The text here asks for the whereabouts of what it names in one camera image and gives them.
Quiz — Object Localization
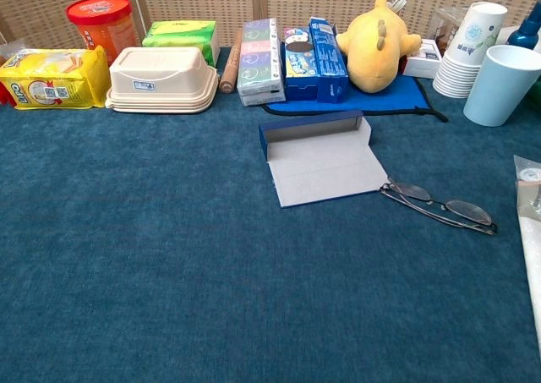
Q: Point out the blue glasses box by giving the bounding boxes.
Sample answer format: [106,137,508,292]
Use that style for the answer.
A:
[258,109,392,209]

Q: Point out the black wire-frame eyeglasses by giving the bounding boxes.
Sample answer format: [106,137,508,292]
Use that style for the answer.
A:
[379,181,499,236]

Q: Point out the wooden rolling pin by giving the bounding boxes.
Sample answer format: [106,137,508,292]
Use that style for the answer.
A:
[218,29,244,95]

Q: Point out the pastel tissue multipack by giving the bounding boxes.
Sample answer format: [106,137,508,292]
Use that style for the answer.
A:
[236,17,287,107]

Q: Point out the blue yellow cookie box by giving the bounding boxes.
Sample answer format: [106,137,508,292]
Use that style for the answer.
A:
[281,26,319,102]

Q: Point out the blue cloth mat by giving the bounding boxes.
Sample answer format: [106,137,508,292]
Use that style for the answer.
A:
[260,44,449,123]

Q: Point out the beige plastic lunch box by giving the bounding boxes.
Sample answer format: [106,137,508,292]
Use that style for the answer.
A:
[105,46,220,114]

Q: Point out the teal felt table cover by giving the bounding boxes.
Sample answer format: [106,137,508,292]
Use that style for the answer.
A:
[0,47,541,383]

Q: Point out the yellow plush toy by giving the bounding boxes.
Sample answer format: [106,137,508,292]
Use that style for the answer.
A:
[336,0,423,95]

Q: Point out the green tissue pack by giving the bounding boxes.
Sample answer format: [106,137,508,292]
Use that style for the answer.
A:
[141,19,221,68]

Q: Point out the small white box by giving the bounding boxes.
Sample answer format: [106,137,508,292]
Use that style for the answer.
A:
[402,38,444,79]

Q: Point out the orange tub with red lid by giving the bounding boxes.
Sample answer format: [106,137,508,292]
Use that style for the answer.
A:
[66,0,140,67]

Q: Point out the yellow biscuit package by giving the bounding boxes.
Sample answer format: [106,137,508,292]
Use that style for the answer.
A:
[0,46,112,112]

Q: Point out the stack of paper cups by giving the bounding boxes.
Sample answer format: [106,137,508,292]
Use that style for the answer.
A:
[432,1,509,100]

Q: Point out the light blue mug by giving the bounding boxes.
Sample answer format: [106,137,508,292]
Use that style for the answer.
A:
[462,44,541,128]

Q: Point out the cream tote in clear bag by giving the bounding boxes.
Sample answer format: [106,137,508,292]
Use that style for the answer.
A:
[512,154,541,342]

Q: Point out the green bottle with blue cap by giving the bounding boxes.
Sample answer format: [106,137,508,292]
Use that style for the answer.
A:
[506,0,541,113]

